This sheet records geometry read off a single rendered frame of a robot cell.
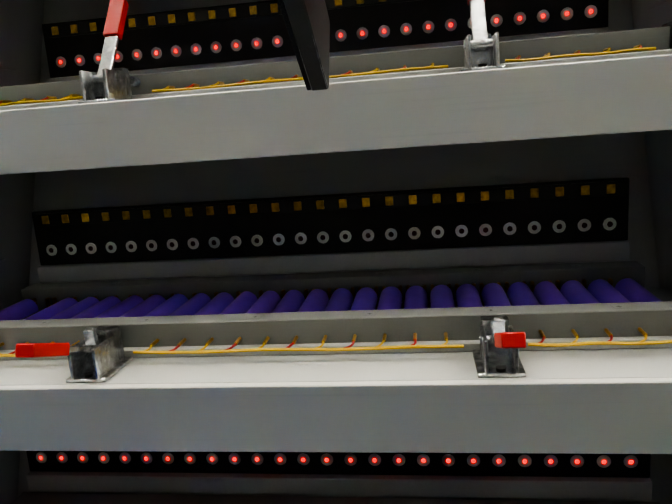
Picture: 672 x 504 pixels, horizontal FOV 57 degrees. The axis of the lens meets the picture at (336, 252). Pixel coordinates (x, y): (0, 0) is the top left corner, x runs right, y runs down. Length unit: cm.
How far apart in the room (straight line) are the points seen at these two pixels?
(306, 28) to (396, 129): 22
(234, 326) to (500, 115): 23
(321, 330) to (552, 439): 16
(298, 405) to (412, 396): 7
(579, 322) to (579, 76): 16
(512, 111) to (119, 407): 31
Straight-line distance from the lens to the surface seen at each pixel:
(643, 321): 44
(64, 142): 48
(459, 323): 42
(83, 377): 45
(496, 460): 55
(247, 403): 40
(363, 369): 40
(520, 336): 32
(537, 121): 42
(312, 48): 20
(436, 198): 54
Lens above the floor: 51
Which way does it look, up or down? 9 degrees up
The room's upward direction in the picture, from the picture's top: 1 degrees counter-clockwise
